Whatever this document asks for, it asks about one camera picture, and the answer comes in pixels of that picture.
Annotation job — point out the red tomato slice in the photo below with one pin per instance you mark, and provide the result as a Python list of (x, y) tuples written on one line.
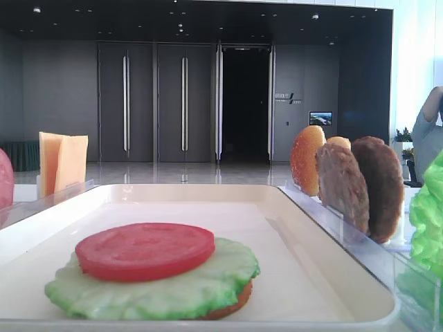
[(143, 252), (7, 181)]

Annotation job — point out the lettuce leaf on tray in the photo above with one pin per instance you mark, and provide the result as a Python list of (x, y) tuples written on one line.
[(213, 285)]

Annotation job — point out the inner brown meat patty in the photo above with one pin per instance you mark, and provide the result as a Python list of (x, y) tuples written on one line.
[(342, 186)]

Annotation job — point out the brown meat patty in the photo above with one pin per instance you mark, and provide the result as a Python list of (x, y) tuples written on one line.
[(381, 169), (342, 186)]

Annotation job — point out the bread slice under lettuce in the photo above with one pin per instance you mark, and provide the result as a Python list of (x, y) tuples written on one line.
[(242, 299)]

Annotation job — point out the outer brown meat patty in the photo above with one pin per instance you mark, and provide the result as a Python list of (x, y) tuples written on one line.
[(381, 169)]

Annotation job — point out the orange cheese slice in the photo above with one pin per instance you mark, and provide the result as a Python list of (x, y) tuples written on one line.
[(49, 147)]

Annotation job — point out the standing green lettuce leaf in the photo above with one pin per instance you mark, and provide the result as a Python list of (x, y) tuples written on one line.
[(427, 224)]

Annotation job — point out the inner bun slice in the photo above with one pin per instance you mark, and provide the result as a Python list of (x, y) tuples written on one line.
[(302, 158)]

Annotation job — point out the bun slice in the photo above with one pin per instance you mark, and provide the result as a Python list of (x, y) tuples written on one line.
[(339, 140), (302, 158)]

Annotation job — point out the dark double door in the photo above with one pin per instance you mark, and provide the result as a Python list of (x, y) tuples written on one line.
[(155, 102)]

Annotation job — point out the outer bun slice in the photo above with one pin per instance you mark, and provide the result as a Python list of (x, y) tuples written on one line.
[(339, 140)]

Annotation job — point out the cream rectangular tray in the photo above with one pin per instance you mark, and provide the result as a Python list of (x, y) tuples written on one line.
[(307, 280)]

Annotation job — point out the potted plant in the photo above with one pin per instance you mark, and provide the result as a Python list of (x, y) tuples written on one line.
[(403, 135)]

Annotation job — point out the person in grey shirt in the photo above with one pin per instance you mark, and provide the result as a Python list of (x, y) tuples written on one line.
[(427, 135)]

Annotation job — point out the wall display screen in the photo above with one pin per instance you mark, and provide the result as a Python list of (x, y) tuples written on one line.
[(320, 118)]

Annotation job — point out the clear left long rail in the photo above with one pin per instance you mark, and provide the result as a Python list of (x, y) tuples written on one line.
[(20, 211)]

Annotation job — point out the clear long rail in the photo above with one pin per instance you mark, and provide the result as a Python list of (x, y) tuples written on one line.
[(20, 211), (386, 262)]

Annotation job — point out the clear right long rail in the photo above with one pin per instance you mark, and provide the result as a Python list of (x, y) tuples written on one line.
[(386, 262)]

